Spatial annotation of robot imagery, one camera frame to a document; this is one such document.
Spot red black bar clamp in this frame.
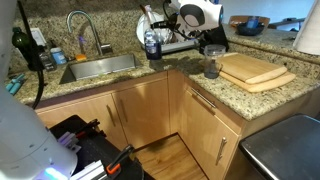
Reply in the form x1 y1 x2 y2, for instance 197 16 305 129
74 118 101 140

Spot blue cup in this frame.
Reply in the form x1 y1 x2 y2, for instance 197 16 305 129
246 15 261 30

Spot stainless steel trash can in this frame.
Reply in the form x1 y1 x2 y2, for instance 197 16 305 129
238 113 320 180

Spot wide wooden sink cabinet door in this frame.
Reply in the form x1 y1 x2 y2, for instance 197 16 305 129
34 93 130 152

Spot glass jar with lid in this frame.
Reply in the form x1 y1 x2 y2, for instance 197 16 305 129
202 43 227 80

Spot metal handle of narrow door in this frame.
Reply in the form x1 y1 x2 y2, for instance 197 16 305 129
118 98 130 123

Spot orange black bar clamp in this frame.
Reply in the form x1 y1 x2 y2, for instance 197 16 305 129
105 143 136 176

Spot grey dish drying rack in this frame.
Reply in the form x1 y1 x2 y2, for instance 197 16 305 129
141 31 201 55

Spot dark green glass bottle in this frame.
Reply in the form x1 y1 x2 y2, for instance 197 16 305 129
12 26 45 72

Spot orange sponge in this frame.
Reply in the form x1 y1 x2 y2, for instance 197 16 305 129
74 53 89 62

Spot teal handled tool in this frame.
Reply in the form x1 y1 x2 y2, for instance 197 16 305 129
5 72 27 96

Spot white aluminium bars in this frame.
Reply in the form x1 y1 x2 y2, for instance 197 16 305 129
69 159 110 180

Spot black robot cart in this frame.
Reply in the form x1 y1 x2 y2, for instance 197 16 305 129
49 114 145 180

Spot wooden cabinet door under drawer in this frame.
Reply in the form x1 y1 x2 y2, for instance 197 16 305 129
179 87 241 180

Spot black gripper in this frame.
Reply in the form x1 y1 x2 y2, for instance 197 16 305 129
150 14 184 35

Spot narrow wooden sink cabinet door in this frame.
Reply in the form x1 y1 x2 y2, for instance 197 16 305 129
111 78 171 150

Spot dark blue bowl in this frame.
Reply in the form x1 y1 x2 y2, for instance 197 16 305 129
235 21 266 37

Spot stainless steel sink basin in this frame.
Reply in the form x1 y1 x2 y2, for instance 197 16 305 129
59 52 143 85

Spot metal handle of drawer cabinet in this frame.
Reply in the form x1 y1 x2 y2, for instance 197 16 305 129
214 136 229 167

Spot small blue label bottle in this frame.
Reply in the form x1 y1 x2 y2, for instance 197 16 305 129
49 46 68 66

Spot blue dish soap bottle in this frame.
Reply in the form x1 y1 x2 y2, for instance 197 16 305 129
143 4 164 61

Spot white wall outlet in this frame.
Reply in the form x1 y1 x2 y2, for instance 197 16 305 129
29 27 48 47

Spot small wooden cutting board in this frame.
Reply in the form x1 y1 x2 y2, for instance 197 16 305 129
215 52 289 85

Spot tall wooden spoon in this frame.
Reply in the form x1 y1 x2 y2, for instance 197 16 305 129
139 3 151 22

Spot wooden tray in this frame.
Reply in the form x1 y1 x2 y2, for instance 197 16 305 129
228 14 271 32

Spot wooden cabinet drawer front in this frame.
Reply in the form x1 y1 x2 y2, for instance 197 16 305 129
181 74 246 135

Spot stainless steel faucet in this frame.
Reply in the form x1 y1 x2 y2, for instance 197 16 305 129
66 9 114 57

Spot white dinner plate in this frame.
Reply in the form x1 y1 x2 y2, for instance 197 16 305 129
135 12 167 47

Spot white paper towel roll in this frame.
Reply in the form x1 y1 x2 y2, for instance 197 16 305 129
292 0 320 56

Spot metal handle of wide door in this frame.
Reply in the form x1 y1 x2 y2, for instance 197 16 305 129
105 103 117 128

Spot large wooden cutting board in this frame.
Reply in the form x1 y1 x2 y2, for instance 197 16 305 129
219 70 297 94

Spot purple blocks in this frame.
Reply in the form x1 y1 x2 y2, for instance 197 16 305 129
56 130 81 152

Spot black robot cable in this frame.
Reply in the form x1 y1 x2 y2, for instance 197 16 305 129
16 0 46 111

